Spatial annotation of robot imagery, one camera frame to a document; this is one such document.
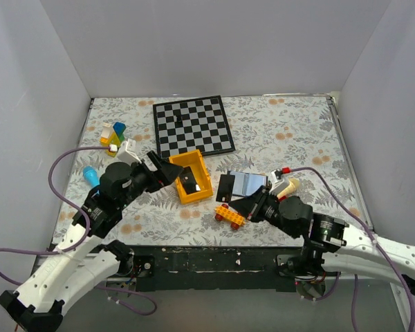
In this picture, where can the cream toy microphone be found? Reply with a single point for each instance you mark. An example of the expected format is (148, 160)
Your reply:
(293, 186)

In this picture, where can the black leather card holder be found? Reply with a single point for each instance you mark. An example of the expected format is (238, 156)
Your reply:
(245, 184)

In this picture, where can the floral table mat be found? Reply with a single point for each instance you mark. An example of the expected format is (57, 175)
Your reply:
(269, 132)

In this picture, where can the black white chessboard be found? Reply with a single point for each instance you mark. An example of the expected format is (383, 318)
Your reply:
(186, 125)

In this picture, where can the black card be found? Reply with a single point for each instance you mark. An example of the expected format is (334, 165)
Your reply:
(188, 182)
(225, 188)

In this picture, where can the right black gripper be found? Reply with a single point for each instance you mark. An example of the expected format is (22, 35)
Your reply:
(251, 205)

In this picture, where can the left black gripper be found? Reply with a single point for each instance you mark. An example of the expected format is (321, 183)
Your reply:
(166, 171)

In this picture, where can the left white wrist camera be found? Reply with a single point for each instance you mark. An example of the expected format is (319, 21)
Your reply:
(126, 152)

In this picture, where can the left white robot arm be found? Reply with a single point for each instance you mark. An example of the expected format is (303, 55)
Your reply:
(80, 261)

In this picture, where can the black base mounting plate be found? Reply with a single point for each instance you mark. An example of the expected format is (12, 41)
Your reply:
(167, 268)

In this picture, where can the yellow plastic bin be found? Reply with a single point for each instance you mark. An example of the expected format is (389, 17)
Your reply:
(195, 160)

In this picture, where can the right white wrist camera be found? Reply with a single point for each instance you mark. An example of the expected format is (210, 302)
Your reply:
(280, 181)

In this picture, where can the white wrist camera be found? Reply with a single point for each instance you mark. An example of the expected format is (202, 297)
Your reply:
(280, 181)
(126, 152)

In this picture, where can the orange toy car block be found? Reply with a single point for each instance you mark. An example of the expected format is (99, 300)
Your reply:
(225, 213)

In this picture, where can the blue toy microphone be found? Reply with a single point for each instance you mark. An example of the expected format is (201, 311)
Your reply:
(91, 176)

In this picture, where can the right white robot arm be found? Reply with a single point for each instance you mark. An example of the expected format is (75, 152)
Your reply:
(331, 245)

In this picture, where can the colourful stacked toy blocks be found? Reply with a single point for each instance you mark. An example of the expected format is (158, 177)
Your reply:
(112, 134)

